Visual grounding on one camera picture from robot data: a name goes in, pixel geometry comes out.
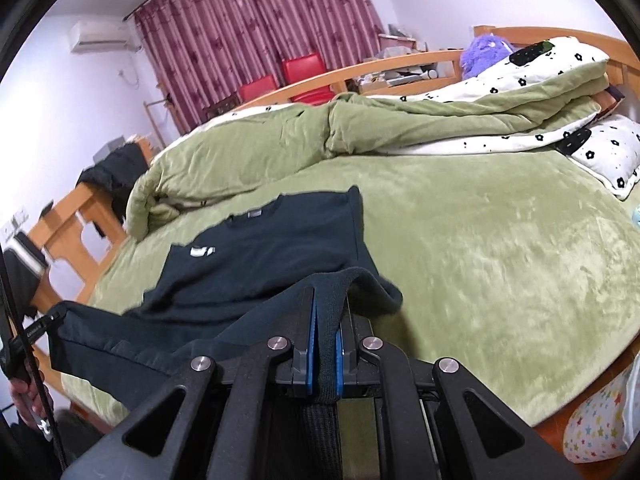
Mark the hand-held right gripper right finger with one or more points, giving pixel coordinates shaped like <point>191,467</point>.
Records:
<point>340,352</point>

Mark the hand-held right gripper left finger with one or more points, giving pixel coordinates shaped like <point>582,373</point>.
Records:
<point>311,350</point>

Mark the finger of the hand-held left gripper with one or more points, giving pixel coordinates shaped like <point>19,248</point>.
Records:
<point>30,336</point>

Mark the black sweatshirt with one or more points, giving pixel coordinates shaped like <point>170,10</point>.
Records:
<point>240,270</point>

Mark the person's left hand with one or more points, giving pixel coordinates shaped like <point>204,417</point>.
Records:
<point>25,400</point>

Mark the grey cloth with striped edge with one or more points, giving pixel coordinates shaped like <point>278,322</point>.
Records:
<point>22,280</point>

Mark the small black object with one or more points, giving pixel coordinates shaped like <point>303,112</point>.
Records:
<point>47,208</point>

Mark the black jacket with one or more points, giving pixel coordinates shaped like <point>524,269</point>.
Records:
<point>115,175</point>

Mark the grey box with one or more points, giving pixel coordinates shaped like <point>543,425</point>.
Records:
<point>110,150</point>

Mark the green quilt with floral lining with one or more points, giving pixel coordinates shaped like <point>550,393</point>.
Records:
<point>250,145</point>

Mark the wooden rack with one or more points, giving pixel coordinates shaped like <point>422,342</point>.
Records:
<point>156,127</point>

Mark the dark wooden chair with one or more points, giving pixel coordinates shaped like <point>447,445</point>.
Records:
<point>222,105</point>

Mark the star print cloth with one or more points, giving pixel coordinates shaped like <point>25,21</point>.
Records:
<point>595,425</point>

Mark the small red chair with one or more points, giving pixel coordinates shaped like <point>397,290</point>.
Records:
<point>257,87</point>

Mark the tall red chair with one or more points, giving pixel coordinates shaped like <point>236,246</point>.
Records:
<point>302,70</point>

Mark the cluttered wooden shelf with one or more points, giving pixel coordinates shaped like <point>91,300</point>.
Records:
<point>400,60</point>

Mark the white air conditioner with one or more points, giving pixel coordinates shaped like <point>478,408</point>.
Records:
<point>100,35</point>

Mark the small light blue toy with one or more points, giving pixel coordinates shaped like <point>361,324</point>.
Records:
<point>636,216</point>

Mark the purple plush toy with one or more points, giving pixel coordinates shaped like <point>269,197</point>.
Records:
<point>480,55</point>

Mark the maroon striped curtain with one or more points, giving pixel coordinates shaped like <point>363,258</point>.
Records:
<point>250,25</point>

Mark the white floral pillow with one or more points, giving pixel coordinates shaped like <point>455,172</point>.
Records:
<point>607,155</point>

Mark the dark cloth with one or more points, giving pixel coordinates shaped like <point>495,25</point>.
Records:
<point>612,99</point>

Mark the wooden bed frame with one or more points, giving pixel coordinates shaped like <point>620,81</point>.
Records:
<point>65,230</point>

